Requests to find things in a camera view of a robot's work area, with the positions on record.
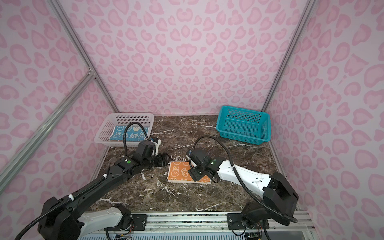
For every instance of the left corner aluminium post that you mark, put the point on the left corner aluminium post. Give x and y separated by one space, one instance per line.
64 19

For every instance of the teal patterned towel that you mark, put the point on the teal patterned towel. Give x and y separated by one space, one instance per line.
134 134

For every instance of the teal plastic basket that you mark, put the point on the teal plastic basket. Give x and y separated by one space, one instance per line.
244 125

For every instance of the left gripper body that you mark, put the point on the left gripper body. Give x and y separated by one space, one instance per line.
161 160

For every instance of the orange patterned towel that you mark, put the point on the orange patterned towel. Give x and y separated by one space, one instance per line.
178 173

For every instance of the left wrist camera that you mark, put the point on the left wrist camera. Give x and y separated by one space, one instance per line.
157 143

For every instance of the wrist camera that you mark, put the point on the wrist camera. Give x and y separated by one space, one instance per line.
193 159
157 143

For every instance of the left diagonal aluminium strut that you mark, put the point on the left diagonal aluminium strut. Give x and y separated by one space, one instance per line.
30 147

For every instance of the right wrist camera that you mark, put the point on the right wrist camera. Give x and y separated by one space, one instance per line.
193 159

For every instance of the right corner aluminium post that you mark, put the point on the right corner aluminium post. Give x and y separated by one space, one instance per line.
293 43

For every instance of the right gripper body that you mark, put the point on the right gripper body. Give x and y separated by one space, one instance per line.
197 173

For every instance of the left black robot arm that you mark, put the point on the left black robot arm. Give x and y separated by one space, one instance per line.
66 218

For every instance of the white plastic basket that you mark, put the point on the white plastic basket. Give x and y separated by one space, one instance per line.
111 131

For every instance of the corner aluminium post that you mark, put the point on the corner aluminium post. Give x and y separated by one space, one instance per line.
293 43
64 19

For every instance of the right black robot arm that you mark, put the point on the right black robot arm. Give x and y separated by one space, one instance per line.
273 196

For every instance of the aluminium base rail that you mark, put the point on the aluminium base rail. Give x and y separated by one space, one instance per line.
156 222

